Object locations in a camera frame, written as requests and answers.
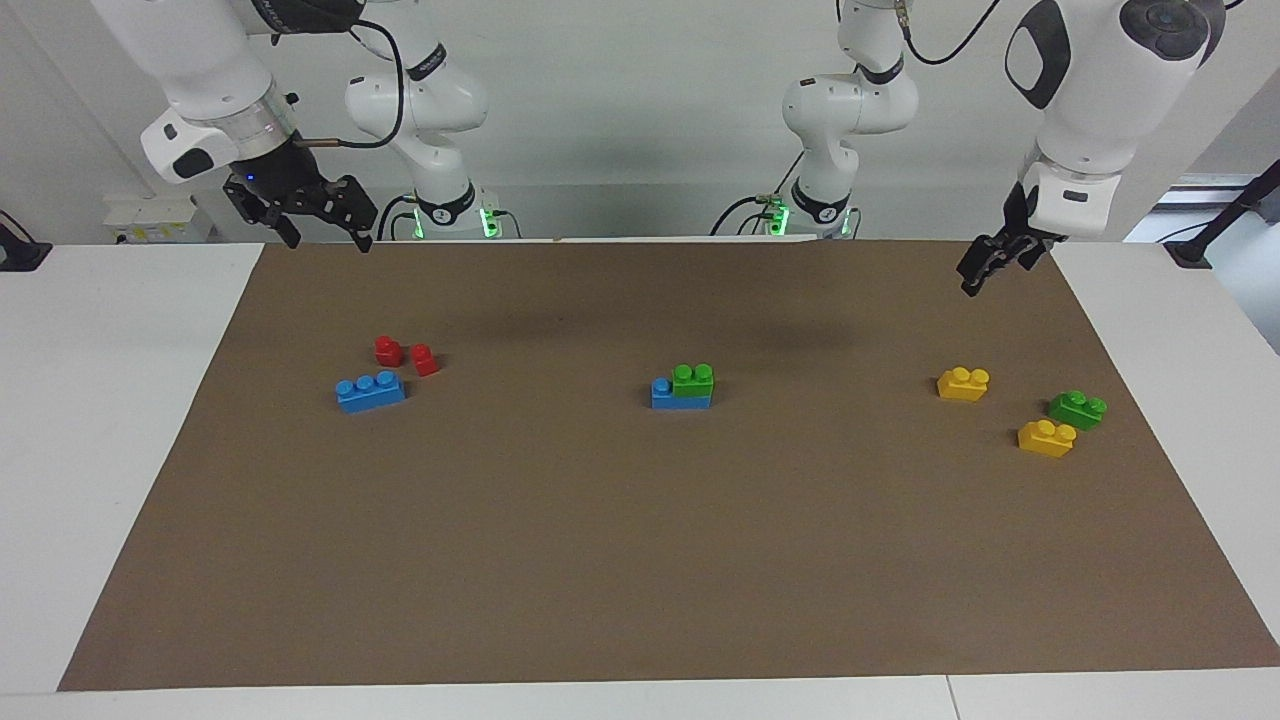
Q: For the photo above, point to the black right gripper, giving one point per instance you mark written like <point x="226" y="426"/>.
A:
<point x="285" y="185"/>

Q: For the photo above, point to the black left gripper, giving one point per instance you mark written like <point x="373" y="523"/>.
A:
<point x="1018" y="235"/>

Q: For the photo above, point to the green two-stud toy brick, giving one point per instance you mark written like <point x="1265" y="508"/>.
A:
<point x="1077" y="410"/>
<point x="693" y="384"/>

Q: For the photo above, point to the blue three-stud toy brick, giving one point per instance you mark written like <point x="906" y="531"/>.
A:
<point x="662" y="395"/>
<point x="370" y="393"/>

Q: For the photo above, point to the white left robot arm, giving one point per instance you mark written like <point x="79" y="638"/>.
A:
<point x="1100" y="90"/>

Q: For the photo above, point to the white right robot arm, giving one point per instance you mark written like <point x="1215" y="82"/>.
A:
<point x="200" y="60"/>

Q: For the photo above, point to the yellow two-stud toy brick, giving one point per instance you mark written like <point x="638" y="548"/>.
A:
<point x="963" y="385"/>
<point x="1046" y="440"/>

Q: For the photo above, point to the red single-stud toy brick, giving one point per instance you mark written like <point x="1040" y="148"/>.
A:
<point x="388" y="351"/>
<point x="425" y="361"/>

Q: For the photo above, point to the black table clamp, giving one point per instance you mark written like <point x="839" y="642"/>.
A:
<point x="18" y="255"/>

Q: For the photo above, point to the brown paper table mat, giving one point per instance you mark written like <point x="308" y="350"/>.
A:
<point x="640" y="560"/>

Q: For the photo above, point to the white wall socket box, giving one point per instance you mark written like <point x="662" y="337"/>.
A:
<point x="160" y="218"/>

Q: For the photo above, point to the black camera stand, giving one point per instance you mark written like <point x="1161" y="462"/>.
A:
<point x="1215" y="225"/>

